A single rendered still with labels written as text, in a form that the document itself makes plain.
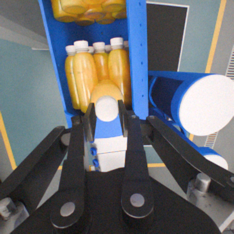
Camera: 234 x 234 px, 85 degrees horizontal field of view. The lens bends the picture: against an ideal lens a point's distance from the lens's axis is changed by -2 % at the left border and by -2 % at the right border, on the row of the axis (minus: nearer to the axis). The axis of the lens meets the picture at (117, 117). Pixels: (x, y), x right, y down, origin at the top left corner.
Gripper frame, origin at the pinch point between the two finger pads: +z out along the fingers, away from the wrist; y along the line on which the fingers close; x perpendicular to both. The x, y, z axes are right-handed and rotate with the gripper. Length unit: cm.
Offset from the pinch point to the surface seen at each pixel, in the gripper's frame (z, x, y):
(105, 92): 6.4, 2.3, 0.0
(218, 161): 33, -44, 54
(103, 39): 41.5, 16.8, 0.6
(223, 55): 138, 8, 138
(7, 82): 136, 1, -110
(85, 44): 24.4, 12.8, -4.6
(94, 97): 6.8, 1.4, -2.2
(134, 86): 16.0, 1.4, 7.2
